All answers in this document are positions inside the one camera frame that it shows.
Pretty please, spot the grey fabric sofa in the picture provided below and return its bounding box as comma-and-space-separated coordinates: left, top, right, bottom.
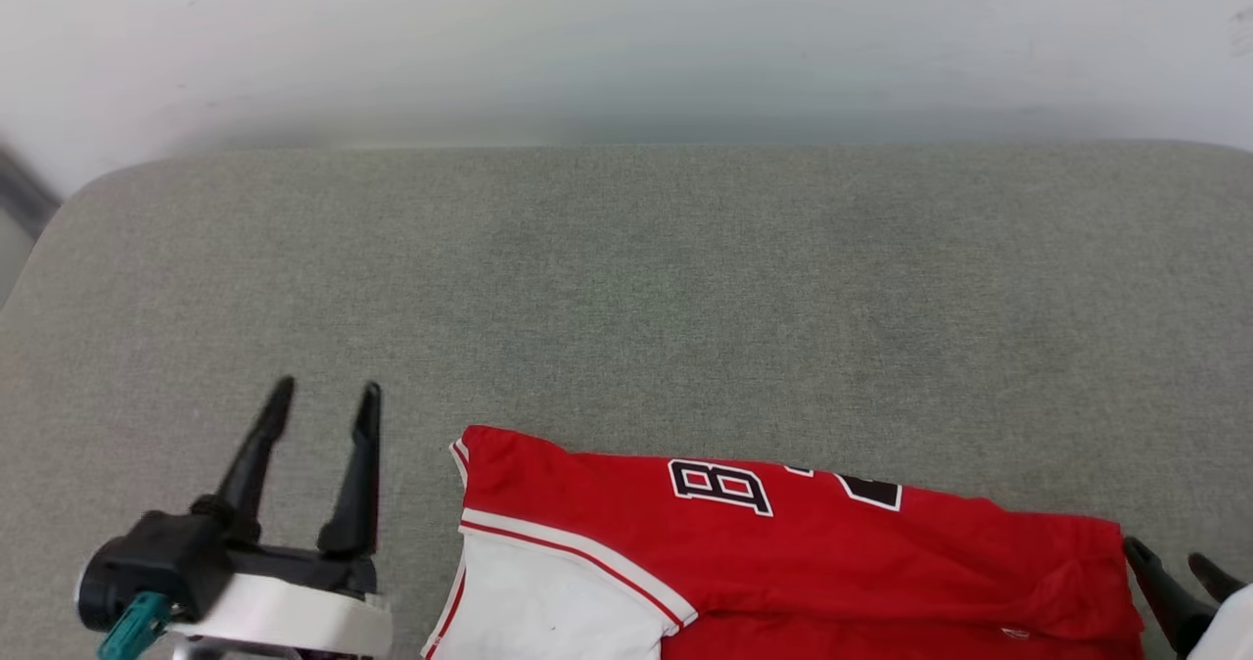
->
0, 141, 1253, 660

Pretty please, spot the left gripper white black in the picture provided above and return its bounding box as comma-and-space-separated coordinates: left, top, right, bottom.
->
168, 376, 394, 658

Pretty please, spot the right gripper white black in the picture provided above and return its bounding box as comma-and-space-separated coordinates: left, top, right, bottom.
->
1123, 537, 1253, 660

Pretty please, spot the red Bulls basketball jersey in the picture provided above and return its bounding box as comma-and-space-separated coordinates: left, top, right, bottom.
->
421, 424, 1146, 660

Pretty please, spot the left teal plug camera cable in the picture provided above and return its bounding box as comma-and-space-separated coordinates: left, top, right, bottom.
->
95, 590, 173, 660

